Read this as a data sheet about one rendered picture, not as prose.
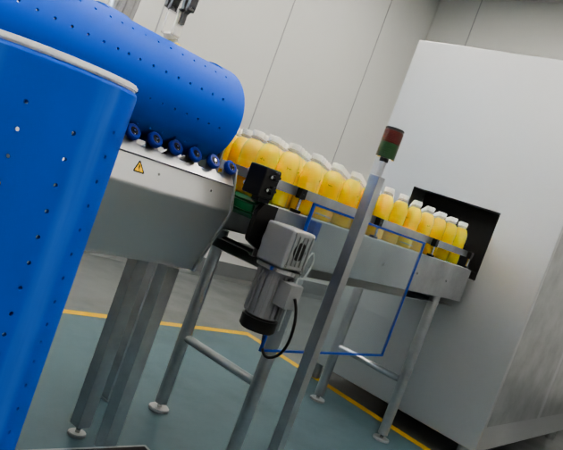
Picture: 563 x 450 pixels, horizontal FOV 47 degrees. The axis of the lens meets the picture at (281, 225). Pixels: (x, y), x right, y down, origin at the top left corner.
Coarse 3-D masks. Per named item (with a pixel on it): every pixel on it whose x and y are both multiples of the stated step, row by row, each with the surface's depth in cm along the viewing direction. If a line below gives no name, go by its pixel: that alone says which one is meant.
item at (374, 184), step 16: (368, 192) 207; (368, 208) 206; (352, 224) 208; (352, 240) 207; (352, 256) 208; (336, 272) 209; (336, 288) 208; (336, 304) 210; (320, 320) 209; (320, 336) 208; (304, 352) 211; (320, 352) 211; (304, 368) 210; (304, 384) 210; (288, 400) 211; (288, 416) 210; (288, 432) 212; (272, 448) 212
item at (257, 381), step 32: (256, 224) 192; (288, 224) 203; (256, 256) 197; (416, 288) 281; (448, 288) 305; (192, 320) 245; (416, 352) 303; (256, 384) 220; (320, 384) 331; (384, 416) 306
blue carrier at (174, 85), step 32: (0, 0) 130; (32, 0) 135; (64, 0) 142; (32, 32) 136; (64, 32) 141; (96, 32) 147; (128, 32) 156; (96, 64) 149; (128, 64) 155; (160, 64) 162; (192, 64) 173; (160, 96) 164; (192, 96) 172; (224, 96) 181; (160, 128) 172; (192, 128) 177; (224, 128) 184
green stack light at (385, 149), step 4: (380, 144) 206; (384, 144) 205; (388, 144) 204; (392, 144) 204; (380, 148) 206; (384, 148) 205; (388, 148) 204; (392, 148) 204; (396, 148) 205; (376, 152) 207; (380, 152) 205; (384, 152) 204; (388, 152) 204; (392, 152) 205; (396, 152) 206; (380, 156) 208; (384, 156) 204; (388, 156) 204; (392, 156) 205; (392, 160) 206
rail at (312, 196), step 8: (280, 184) 198; (288, 184) 201; (288, 192) 202; (296, 192) 205; (312, 192) 211; (312, 200) 212; (320, 200) 215; (328, 200) 218; (336, 208) 223; (344, 208) 227; (352, 208) 230; (376, 216) 244; (384, 224) 250; (392, 224) 254; (400, 232) 261; (408, 232) 265; (416, 232) 270; (424, 240) 278; (432, 240) 283; (440, 240) 288; (448, 248) 297; (456, 248) 303
